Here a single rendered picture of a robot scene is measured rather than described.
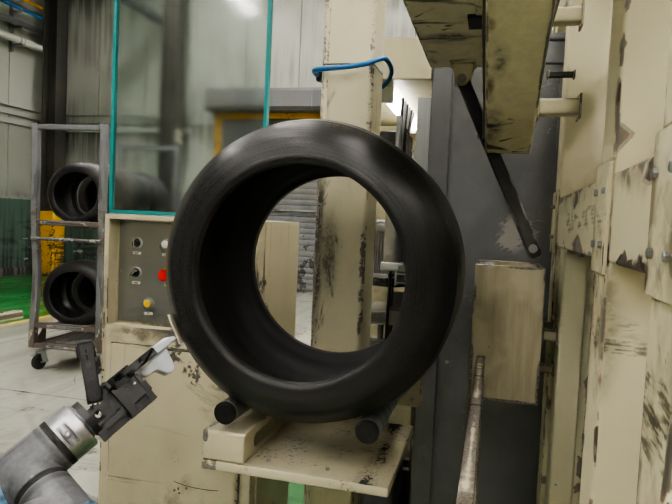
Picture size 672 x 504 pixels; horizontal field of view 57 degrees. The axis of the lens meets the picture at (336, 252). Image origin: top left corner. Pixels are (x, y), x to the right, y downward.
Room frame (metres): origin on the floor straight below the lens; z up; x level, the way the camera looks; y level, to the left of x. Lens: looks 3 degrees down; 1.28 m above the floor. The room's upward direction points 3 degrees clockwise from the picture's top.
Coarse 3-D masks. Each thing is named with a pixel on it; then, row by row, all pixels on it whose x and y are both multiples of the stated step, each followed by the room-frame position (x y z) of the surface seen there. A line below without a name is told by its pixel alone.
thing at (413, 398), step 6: (420, 378) 1.41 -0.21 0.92; (414, 384) 1.42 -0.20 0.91; (420, 384) 1.41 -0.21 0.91; (408, 390) 1.42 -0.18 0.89; (414, 390) 1.42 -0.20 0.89; (420, 390) 1.41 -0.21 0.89; (402, 396) 1.42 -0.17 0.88; (408, 396) 1.42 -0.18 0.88; (414, 396) 1.42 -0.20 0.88; (420, 396) 1.41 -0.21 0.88; (402, 402) 1.42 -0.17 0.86; (408, 402) 1.42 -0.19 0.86; (414, 402) 1.42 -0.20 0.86; (420, 402) 1.41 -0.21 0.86
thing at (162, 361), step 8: (160, 344) 1.13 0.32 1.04; (168, 344) 1.14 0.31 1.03; (160, 352) 1.13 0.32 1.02; (168, 352) 1.14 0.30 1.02; (152, 360) 1.12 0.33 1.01; (160, 360) 1.12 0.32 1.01; (168, 360) 1.13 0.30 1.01; (144, 368) 1.11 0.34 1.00; (152, 368) 1.11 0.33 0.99; (160, 368) 1.12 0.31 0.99; (168, 368) 1.12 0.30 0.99
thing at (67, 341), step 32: (32, 128) 4.73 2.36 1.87; (64, 128) 4.69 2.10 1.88; (96, 128) 4.64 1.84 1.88; (32, 160) 4.73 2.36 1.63; (32, 192) 4.73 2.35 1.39; (64, 192) 5.06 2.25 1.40; (96, 192) 5.50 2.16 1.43; (32, 224) 4.73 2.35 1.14; (64, 224) 4.68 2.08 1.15; (96, 224) 4.64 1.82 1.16; (32, 256) 4.74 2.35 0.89; (32, 288) 4.74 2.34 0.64; (64, 288) 5.10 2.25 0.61; (96, 288) 4.63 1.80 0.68; (32, 320) 4.73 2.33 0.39; (64, 320) 4.77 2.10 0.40; (96, 320) 4.63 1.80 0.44; (96, 352) 4.63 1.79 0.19
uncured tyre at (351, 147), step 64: (320, 128) 1.12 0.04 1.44; (192, 192) 1.17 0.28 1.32; (256, 192) 1.41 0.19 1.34; (384, 192) 1.06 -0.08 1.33; (192, 256) 1.15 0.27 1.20; (448, 256) 1.06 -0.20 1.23; (192, 320) 1.15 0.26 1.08; (256, 320) 1.41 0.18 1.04; (448, 320) 1.07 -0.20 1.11; (256, 384) 1.12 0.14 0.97; (320, 384) 1.08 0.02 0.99; (384, 384) 1.06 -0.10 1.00
